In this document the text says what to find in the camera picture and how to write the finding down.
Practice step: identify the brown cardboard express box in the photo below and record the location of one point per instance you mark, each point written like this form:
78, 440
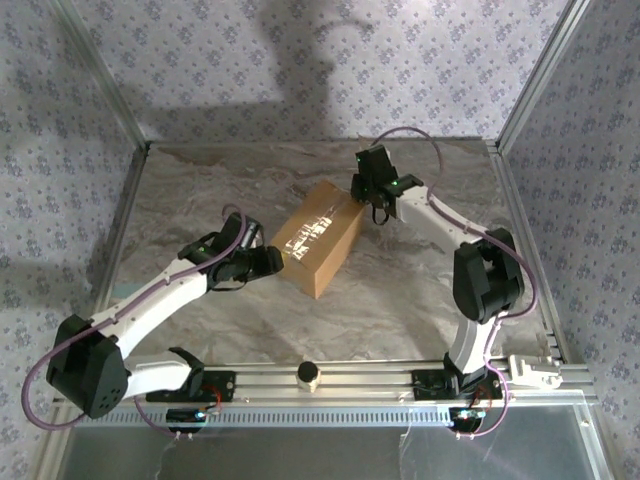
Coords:
325, 260

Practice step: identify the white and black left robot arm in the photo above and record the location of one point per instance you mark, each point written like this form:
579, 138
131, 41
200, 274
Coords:
160, 295

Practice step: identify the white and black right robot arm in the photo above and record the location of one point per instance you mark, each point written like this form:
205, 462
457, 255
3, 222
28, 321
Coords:
420, 212

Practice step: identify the marble patterned table cover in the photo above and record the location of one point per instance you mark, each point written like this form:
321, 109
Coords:
250, 325

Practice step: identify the black knob on cream base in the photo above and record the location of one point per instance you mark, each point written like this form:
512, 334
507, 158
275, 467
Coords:
308, 375

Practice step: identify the small black controller board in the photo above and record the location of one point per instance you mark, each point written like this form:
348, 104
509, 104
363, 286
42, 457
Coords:
467, 415
185, 415

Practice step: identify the grey metal panel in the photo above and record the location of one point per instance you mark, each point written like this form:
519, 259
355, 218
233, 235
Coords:
300, 455

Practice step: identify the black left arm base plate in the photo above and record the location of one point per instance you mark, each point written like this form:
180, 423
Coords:
227, 387

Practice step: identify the aluminium frame side rail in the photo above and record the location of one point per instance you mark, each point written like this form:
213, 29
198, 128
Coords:
507, 190
129, 200

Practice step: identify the aluminium frame cross rail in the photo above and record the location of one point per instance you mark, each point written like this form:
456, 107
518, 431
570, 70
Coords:
360, 382

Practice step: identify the aluminium frame post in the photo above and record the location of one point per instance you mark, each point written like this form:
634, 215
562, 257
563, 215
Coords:
540, 75
105, 75

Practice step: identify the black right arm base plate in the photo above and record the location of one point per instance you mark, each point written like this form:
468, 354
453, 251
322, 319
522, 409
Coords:
424, 387

